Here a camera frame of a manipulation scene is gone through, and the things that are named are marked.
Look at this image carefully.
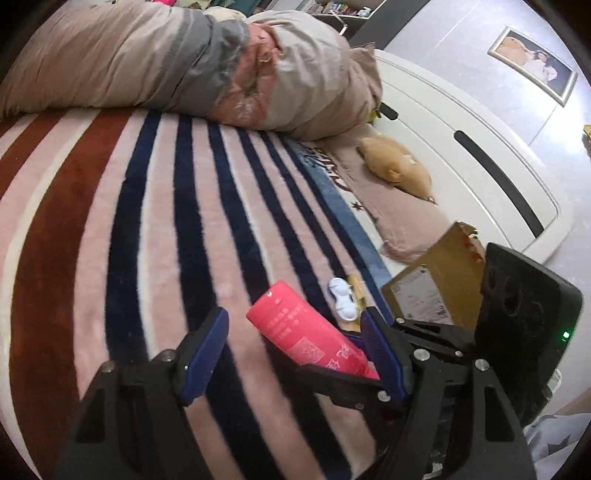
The green plush toy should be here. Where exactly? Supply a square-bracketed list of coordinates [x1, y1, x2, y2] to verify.
[367, 108, 381, 123]

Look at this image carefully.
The tan plush toy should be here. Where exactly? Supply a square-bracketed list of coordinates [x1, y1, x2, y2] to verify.
[358, 135, 435, 203]

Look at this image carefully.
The white bed headboard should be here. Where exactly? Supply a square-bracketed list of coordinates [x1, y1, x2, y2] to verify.
[374, 50, 573, 263]

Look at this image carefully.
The small white bottle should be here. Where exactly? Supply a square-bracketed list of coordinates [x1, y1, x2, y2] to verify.
[328, 278, 360, 323]

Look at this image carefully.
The red cylindrical bottle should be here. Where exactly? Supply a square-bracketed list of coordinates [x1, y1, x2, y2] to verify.
[246, 281, 379, 380]

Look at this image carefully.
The pink ribbed pillow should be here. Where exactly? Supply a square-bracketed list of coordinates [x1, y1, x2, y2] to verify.
[320, 124, 452, 264]

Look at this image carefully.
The framed wall picture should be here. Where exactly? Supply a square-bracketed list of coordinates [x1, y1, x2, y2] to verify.
[488, 27, 578, 106]

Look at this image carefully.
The brown cardboard box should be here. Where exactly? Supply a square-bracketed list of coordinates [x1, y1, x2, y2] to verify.
[382, 222, 486, 331]

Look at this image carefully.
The rolled pink grey duvet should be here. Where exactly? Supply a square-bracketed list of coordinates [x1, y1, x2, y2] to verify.
[1, 1, 383, 140]

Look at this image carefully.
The striped plush blanket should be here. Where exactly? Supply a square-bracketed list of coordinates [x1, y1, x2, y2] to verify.
[1, 109, 391, 479]

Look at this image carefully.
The dark bookshelf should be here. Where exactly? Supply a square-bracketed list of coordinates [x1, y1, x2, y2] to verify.
[297, 0, 429, 50]

